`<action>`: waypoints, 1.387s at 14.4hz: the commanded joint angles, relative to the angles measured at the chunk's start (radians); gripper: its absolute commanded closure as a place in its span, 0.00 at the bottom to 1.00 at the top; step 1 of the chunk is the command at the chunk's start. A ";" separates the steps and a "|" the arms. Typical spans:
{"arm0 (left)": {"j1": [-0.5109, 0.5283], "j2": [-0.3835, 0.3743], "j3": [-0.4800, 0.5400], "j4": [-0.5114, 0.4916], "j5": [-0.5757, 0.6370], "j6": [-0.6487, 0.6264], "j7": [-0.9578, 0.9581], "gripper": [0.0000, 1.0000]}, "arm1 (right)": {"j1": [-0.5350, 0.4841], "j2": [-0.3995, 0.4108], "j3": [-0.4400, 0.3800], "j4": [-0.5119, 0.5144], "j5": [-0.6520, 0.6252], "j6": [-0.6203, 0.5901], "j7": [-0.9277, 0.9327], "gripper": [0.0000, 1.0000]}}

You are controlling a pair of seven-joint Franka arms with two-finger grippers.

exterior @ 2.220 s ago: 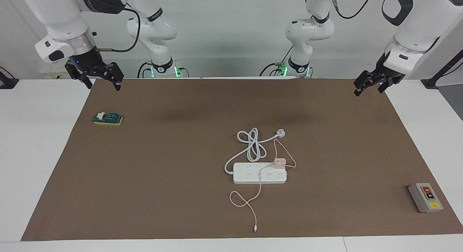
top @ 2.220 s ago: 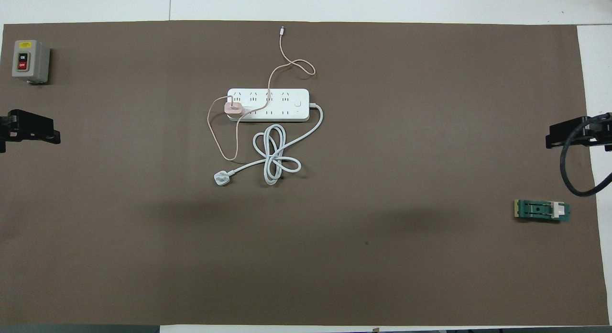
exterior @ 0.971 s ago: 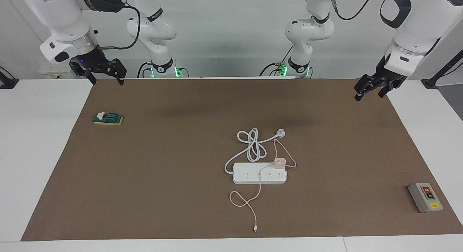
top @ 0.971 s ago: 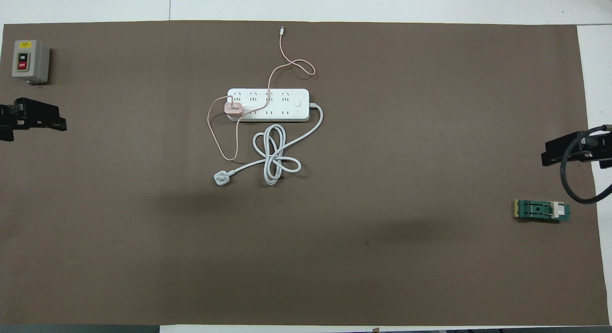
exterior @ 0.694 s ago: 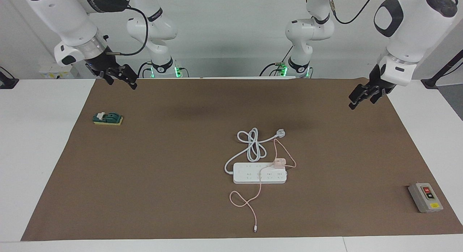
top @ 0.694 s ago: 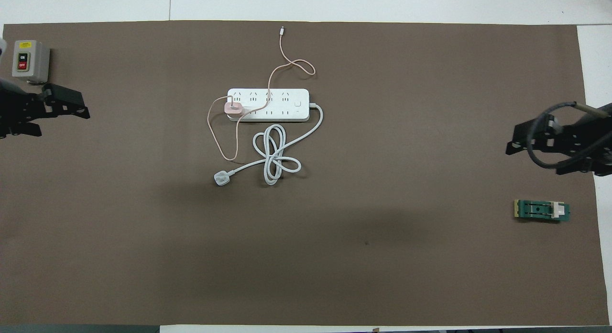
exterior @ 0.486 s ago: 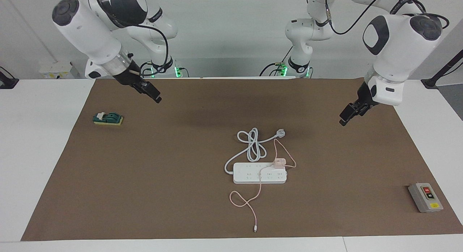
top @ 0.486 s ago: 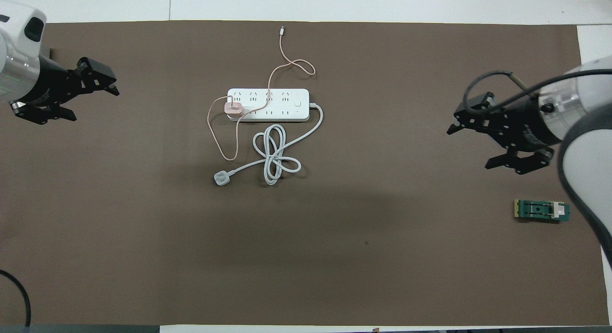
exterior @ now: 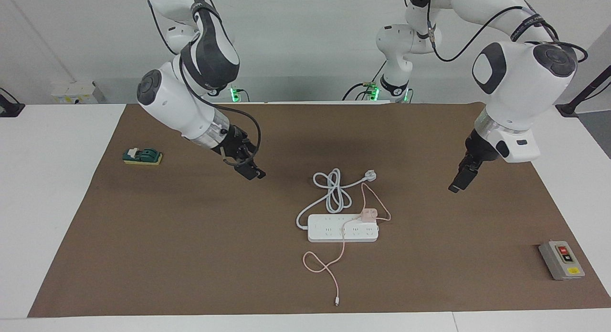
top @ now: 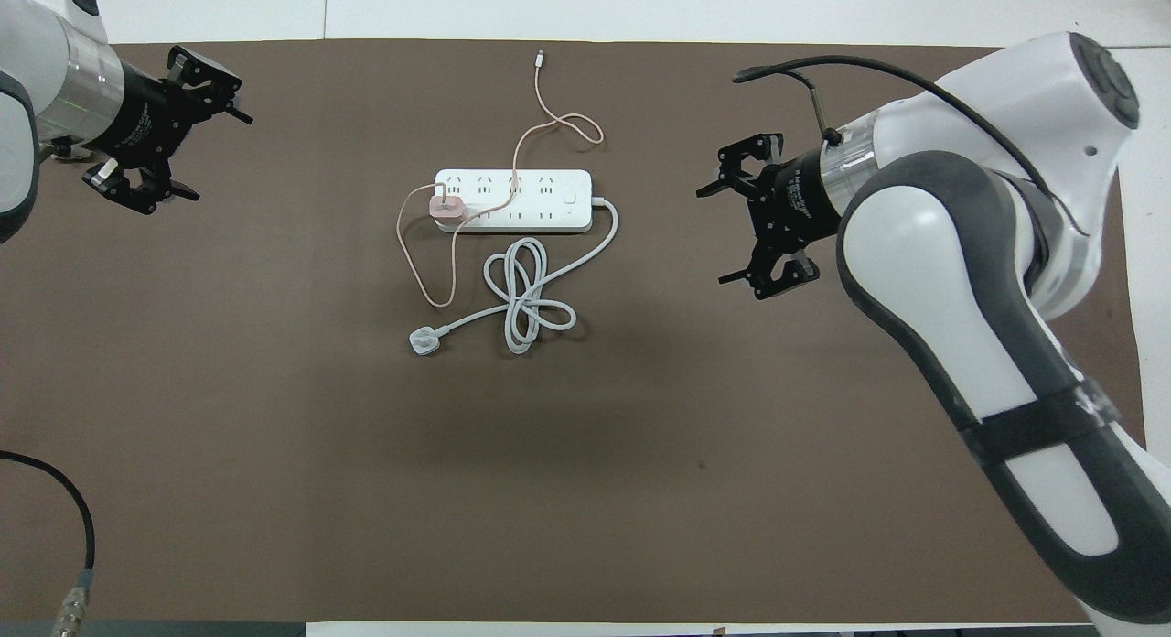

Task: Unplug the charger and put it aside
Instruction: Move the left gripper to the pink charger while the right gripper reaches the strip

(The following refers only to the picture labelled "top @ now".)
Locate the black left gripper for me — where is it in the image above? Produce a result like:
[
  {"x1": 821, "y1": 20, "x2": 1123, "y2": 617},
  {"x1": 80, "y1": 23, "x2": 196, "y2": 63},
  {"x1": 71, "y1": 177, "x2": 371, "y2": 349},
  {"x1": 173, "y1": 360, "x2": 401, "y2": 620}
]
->
[{"x1": 82, "y1": 45, "x2": 254, "y2": 215}]

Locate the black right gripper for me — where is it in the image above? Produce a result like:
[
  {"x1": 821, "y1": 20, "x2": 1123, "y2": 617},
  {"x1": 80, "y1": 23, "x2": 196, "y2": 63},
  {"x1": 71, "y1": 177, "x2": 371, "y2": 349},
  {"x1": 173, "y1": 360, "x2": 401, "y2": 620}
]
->
[{"x1": 695, "y1": 134, "x2": 844, "y2": 301}]

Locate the pink charging cable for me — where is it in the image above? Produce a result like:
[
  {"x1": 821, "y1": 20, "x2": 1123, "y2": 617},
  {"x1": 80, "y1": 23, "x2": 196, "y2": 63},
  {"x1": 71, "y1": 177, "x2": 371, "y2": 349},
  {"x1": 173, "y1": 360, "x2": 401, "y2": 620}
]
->
[{"x1": 396, "y1": 51, "x2": 605, "y2": 308}]

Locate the white power strip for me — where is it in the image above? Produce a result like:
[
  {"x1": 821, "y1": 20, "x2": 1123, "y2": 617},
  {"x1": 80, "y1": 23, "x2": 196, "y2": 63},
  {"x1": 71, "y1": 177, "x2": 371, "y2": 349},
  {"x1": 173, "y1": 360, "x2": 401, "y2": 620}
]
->
[{"x1": 434, "y1": 168, "x2": 594, "y2": 234}]

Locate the brown table mat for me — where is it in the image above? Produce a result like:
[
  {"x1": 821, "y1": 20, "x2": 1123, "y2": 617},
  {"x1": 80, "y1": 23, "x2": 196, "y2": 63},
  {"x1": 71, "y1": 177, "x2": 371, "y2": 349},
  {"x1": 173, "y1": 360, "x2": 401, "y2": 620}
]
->
[{"x1": 0, "y1": 40, "x2": 1146, "y2": 625}]

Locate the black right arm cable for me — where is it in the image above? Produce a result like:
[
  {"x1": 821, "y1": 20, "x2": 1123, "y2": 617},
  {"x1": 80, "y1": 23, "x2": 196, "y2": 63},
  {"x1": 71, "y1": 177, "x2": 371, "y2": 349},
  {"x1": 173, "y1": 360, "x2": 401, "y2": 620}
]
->
[{"x1": 732, "y1": 56, "x2": 1091, "y2": 237}]

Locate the white power cord with plug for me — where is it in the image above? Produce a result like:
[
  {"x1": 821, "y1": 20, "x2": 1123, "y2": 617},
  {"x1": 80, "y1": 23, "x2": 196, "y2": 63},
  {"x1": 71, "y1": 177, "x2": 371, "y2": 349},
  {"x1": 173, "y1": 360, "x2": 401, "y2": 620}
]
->
[{"x1": 407, "y1": 196, "x2": 620, "y2": 356}]

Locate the black cable with metal connector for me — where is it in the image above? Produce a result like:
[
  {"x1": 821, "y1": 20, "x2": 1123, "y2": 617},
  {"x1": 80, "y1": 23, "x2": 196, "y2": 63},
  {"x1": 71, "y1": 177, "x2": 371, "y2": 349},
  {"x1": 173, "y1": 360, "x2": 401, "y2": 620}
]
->
[{"x1": 0, "y1": 451, "x2": 97, "y2": 637}]

